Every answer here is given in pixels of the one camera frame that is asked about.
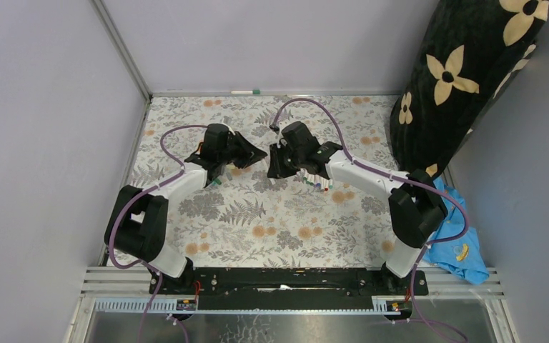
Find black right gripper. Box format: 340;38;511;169
267;142;304;180

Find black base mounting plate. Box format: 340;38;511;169
149;267;429;311

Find grey slotted cable duct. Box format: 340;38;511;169
95;297;404;316

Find aluminium frame rails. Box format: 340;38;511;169
81;267;504;299

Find black floral cushion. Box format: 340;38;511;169
389;0;549;177

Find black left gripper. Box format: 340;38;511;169
217;131;267;170

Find white marker on ledge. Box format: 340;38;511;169
230;89;261;96

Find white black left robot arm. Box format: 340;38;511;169
104;123;267;294

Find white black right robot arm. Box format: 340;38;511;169
267;121;447;294

